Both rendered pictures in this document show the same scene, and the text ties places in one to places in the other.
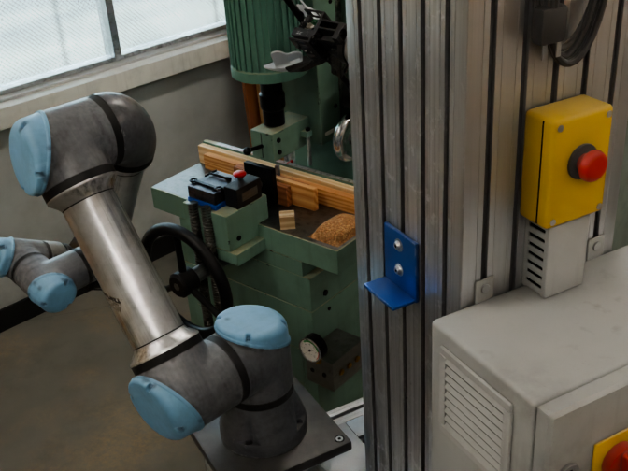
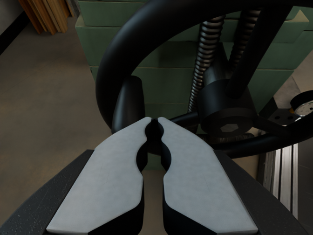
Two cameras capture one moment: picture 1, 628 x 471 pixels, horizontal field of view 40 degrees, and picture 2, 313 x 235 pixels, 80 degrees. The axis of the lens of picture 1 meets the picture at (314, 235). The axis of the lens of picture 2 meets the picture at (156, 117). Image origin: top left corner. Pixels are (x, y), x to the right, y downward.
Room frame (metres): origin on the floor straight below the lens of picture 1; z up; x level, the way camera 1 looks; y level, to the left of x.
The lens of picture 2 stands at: (1.61, 0.44, 0.99)
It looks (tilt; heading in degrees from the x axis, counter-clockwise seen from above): 57 degrees down; 317
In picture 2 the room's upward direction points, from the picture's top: 2 degrees clockwise
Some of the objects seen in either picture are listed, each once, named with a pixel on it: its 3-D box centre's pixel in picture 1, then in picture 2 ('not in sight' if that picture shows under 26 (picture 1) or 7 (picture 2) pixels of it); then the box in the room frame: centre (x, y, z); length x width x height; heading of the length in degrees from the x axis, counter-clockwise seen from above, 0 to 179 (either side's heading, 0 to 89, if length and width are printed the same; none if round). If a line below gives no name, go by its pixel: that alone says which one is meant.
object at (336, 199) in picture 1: (297, 187); not in sight; (1.87, 0.03, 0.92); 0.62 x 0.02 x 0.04; 49
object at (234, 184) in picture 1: (223, 188); not in sight; (1.75, 0.19, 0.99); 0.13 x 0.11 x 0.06; 49
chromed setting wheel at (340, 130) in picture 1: (350, 136); not in sight; (1.92, -0.11, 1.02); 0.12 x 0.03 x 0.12; 139
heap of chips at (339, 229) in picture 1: (339, 224); not in sight; (1.67, -0.06, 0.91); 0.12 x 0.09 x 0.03; 139
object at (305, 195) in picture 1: (280, 188); not in sight; (1.85, 0.07, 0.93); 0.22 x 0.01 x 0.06; 49
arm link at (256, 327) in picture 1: (250, 350); not in sight; (1.13, 0.12, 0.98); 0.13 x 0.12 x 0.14; 132
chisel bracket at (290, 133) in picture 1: (282, 138); not in sight; (1.92, 0.06, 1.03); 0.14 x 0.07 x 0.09; 139
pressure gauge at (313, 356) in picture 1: (314, 349); (304, 104); (1.58, 0.02, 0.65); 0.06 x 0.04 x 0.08; 49
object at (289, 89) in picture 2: (335, 360); (277, 99); (1.63, -0.03, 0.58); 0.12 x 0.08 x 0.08; 139
